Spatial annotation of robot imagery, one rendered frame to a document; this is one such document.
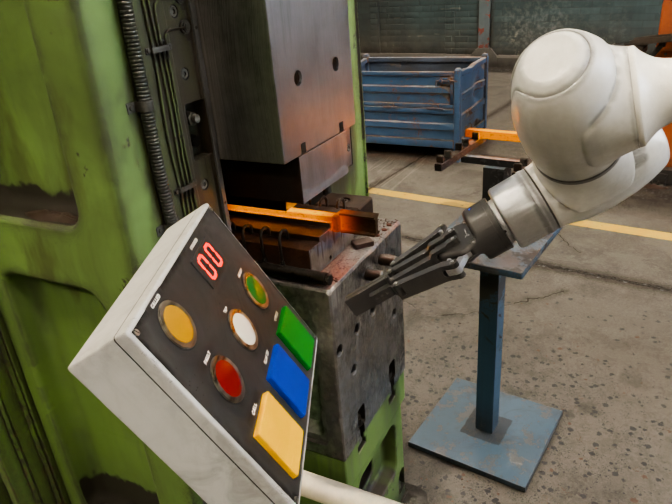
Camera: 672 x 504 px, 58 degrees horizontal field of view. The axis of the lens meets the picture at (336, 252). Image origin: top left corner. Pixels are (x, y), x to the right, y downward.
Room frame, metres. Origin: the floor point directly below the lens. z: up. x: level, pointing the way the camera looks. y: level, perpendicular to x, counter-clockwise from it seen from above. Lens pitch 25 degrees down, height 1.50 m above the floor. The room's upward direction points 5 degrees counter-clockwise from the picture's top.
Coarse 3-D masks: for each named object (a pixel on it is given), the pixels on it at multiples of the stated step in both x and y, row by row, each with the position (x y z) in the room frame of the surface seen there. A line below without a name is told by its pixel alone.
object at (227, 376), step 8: (224, 360) 0.57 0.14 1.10; (216, 368) 0.55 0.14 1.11; (224, 368) 0.56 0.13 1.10; (232, 368) 0.57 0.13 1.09; (224, 376) 0.54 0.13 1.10; (232, 376) 0.56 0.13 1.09; (224, 384) 0.54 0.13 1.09; (232, 384) 0.54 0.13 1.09; (240, 384) 0.56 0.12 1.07; (232, 392) 0.54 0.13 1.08; (240, 392) 0.55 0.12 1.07
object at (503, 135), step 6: (468, 132) 1.77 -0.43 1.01; (480, 132) 1.75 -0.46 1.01; (486, 132) 1.74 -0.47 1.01; (492, 132) 1.73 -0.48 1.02; (498, 132) 1.72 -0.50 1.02; (504, 132) 1.71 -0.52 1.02; (510, 132) 1.71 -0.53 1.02; (516, 132) 1.70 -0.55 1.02; (486, 138) 1.74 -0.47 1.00; (492, 138) 1.73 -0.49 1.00; (498, 138) 1.72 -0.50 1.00; (504, 138) 1.70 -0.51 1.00; (510, 138) 1.69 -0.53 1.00; (516, 138) 1.68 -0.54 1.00
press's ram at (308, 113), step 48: (240, 0) 1.08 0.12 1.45; (288, 0) 1.12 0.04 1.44; (336, 0) 1.27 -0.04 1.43; (240, 48) 1.09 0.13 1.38; (288, 48) 1.10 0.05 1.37; (336, 48) 1.26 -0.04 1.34; (240, 96) 1.09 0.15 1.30; (288, 96) 1.09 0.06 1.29; (336, 96) 1.25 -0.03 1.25; (240, 144) 1.10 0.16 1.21; (288, 144) 1.07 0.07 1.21
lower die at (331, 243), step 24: (240, 216) 1.29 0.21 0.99; (264, 216) 1.27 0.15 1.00; (288, 216) 1.24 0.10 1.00; (240, 240) 1.18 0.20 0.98; (264, 240) 1.17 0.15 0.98; (288, 240) 1.16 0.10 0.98; (312, 240) 1.15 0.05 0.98; (336, 240) 1.20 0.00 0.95; (288, 264) 1.13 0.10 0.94; (312, 264) 1.11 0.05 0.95
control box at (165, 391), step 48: (192, 240) 0.71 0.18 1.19; (144, 288) 0.59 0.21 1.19; (192, 288) 0.63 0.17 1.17; (240, 288) 0.72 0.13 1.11; (96, 336) 0.53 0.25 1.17; (144, 336) 0.50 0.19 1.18; (96, 384) 0.49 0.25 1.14; (144, 384) 0.49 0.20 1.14; (192, 384) 0.50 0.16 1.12; (144, 432) 0.49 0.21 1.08; (192, 432) 0.48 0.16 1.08; (240, 432) 0.50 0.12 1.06; (192, 480) 0.48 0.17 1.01; (240, 480) 0.48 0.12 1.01; (288, 480) 0.50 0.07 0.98
